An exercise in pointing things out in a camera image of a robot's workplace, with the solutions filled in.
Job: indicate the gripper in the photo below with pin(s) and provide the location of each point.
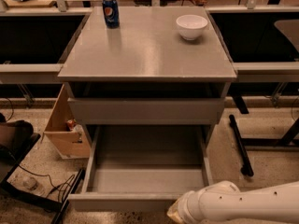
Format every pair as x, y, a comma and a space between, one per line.
184, 205

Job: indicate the grey drawer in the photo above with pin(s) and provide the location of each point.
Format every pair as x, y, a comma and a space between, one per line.
142, 168
112, 111

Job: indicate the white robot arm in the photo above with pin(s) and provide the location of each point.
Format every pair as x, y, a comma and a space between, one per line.
225, 201

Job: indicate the grey top drawer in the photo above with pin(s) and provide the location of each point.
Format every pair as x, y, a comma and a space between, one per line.
112, 111

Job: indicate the grey drawer cabinet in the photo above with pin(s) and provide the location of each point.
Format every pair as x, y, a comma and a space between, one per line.
147, 58

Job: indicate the black bar on floor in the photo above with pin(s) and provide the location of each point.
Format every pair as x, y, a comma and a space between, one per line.
246, 168

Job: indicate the cardboard box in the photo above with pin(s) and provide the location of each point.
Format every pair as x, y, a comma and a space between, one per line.
67, 137

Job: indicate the plastic water bottle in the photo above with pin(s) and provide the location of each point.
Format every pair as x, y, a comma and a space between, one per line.
31, 184

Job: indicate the dark bag on left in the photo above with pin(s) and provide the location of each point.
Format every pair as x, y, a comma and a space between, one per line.
13, 138

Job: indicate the white ceramic bowl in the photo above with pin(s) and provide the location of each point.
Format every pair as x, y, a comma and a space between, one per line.
190, 27

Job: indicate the blue Pepsi can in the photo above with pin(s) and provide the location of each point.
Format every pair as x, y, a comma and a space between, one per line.
111, 13

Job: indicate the black frame leg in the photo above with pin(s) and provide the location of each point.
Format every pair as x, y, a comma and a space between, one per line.
65, 189

